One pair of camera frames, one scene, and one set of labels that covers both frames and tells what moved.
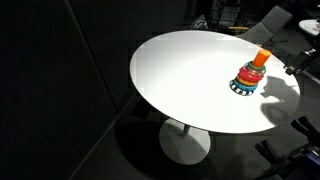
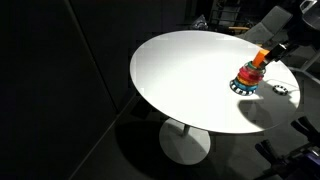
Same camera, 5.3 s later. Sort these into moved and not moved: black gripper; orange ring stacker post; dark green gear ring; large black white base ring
Moved: black gripper
Not moved: dark green gear ring; large black white base ring; orange ring stacker post
